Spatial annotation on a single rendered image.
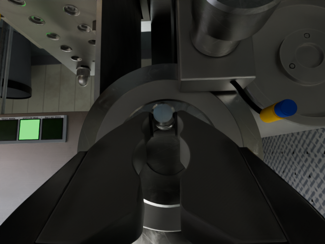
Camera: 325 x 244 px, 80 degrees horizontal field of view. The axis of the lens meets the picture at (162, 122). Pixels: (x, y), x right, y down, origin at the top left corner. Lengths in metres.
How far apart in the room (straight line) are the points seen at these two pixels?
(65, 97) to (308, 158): 2.58
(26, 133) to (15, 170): 0.10
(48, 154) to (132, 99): 0.44
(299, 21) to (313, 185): 0.19
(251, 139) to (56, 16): 0.34
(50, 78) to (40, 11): 2.50
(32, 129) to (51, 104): 2.17
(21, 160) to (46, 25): 0.35
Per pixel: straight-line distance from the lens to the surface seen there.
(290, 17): 0.22
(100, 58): 0.19
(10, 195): 0.64
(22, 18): 0.43
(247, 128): 0.17
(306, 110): 0.20
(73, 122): 0.55
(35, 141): 0.59
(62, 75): 2.81
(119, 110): 0.16
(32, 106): 2.91
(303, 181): 0.33
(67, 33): 0.43
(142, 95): 0.16
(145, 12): 0.50
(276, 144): 0.38
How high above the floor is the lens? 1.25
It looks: 9 degrees down
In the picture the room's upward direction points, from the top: 179 degrees clockwise
